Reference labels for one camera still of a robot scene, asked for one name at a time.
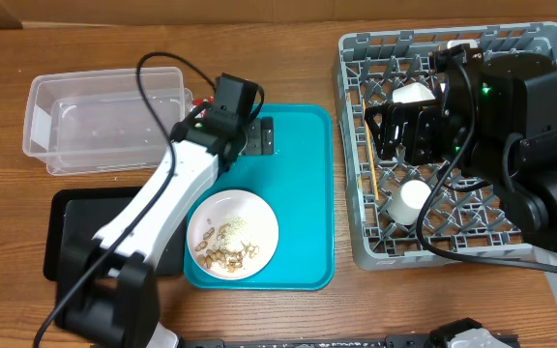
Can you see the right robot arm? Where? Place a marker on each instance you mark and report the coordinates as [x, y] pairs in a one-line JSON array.
[[493, 119]]

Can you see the wooden chopstick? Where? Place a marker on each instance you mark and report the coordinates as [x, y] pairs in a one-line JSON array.
[[371, 162]]

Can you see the white plate with scraps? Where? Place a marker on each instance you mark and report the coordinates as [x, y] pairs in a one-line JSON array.
[[232, 235]]

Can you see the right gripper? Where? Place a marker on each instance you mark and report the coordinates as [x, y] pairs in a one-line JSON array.
[[419, 118]]

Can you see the teal serving tray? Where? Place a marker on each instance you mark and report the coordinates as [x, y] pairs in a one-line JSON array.
[[297, 181]]

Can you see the grey dish rack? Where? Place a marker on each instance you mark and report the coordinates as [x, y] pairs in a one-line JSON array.
[[370, 65]]

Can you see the white paper cup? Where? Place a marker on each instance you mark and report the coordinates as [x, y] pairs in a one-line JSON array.
[[408, 201]]

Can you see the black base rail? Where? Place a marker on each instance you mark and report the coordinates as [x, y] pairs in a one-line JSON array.
[[465, 332]]

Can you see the pale green bowl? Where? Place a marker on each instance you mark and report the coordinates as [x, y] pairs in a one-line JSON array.
[[413, 92]]

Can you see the black tray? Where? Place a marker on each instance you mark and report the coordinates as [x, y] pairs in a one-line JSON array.
[[81, 212]]

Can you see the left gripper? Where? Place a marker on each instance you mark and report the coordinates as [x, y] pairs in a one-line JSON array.
[[261, 135]]

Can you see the clear plastic bin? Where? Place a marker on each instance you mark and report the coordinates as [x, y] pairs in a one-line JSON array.
[[89, 122]]

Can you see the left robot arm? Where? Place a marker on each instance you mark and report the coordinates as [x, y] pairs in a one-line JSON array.
[[107, 285]]

